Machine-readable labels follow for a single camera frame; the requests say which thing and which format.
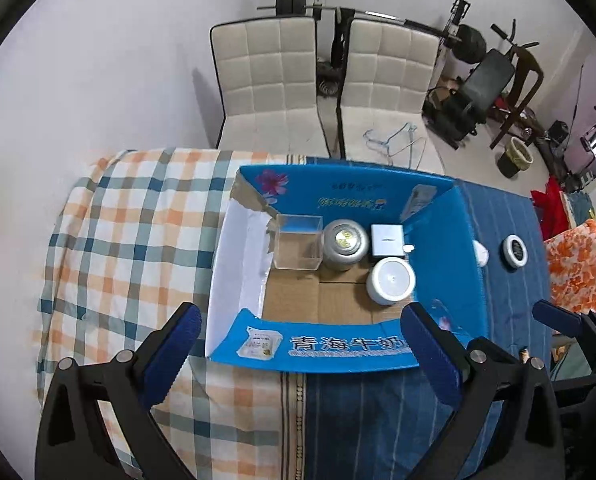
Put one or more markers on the grey square box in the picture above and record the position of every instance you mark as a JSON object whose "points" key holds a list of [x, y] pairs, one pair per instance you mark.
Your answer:
{"points": [[388, 240]]}

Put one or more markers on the red cloth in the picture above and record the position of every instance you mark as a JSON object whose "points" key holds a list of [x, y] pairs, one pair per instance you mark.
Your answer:
{"points": [[549, 207]]}

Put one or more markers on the barbell with weight plates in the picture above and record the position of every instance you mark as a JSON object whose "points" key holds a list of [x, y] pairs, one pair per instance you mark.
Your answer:
{"points": [[465, 42]]}

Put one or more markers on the blue milk carton box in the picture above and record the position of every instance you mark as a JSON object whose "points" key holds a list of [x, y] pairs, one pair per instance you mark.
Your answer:
{"points": [[324, 321]]}

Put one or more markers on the silver round tin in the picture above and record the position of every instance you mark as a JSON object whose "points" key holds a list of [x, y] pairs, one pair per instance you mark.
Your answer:
{"points": [[345, 243]]}

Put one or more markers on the white padded chair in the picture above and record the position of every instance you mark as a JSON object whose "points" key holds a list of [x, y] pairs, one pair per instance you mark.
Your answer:
{"points": [[387, 75], [266, 73]]}

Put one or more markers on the wire clothes hangers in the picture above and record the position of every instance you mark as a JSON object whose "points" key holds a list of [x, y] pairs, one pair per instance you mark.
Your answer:
{"points": [[404, 147]]}

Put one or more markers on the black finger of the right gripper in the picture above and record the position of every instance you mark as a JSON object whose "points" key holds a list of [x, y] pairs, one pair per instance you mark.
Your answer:
{"points": [[580, 327]]}

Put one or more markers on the clear plastic cube box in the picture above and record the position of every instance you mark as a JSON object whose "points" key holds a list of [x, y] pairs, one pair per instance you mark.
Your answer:
{"points": [[298, 242]]}

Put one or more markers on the white padded chair left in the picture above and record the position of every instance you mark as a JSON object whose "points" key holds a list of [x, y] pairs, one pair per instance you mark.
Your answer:
{"points": [[266, 73]]}

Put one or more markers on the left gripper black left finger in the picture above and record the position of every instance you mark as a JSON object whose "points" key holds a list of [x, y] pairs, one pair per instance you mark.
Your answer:
{"points": [[73, 441]]}

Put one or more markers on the white round black-top tin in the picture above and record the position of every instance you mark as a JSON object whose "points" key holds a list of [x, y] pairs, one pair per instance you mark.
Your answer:
{"points": [[514, 252]]}

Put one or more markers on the white oval earbud case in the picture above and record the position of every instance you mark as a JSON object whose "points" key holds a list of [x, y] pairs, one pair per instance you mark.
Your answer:
{"points": [[481, 254]]}

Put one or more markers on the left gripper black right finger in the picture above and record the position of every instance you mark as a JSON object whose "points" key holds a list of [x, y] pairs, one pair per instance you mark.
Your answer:
{"points": [[527, 441]]}

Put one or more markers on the black weight bench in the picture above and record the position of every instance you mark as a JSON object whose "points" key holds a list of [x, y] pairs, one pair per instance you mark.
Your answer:
{"points": [[457, 115]]}

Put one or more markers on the plaid orange blue cloth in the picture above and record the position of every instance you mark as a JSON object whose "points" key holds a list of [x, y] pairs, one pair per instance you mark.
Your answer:
{"points": [[135, 239]]}

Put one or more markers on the white round jar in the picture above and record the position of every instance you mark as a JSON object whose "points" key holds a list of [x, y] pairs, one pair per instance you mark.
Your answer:
{"points": [[390, 281]]}

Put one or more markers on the white padded chair right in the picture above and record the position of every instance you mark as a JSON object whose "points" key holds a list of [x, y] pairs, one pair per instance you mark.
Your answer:
{"points": [[387, 75]]}

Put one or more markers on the blue striped cloth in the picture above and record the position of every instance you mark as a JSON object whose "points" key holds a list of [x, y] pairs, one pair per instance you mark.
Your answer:
{"points": [[377, 425]]}

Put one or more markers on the wooden chair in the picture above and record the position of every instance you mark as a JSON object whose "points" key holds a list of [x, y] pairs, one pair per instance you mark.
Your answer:
{"points": [[526, 63]]}

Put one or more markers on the green waste basket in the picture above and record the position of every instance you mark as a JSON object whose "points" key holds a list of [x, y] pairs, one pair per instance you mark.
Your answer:
{"points": [[515, 158]]}

